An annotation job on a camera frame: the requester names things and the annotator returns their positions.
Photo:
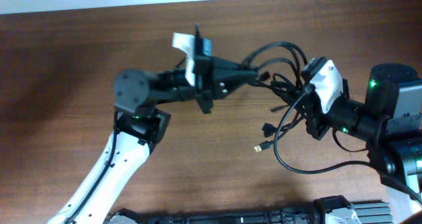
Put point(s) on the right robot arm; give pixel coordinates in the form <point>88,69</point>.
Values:
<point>388,121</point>

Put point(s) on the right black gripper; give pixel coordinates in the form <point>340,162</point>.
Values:
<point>315,117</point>

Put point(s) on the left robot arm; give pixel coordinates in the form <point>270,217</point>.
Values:
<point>139,126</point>

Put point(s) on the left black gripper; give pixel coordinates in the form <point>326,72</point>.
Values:
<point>222,80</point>

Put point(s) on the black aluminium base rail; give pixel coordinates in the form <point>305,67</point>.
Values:
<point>327,210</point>

